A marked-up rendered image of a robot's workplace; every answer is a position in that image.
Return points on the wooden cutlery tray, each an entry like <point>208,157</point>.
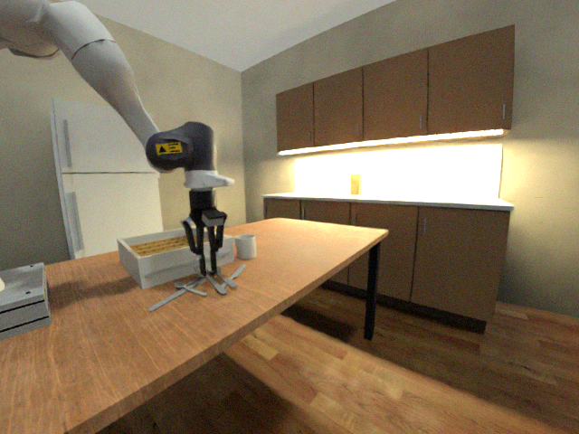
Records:
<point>162,245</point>

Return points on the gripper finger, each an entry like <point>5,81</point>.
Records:
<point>197,249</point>
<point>215,244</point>

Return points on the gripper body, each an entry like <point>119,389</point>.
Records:
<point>201,200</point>

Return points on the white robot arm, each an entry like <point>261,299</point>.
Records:
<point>44,30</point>

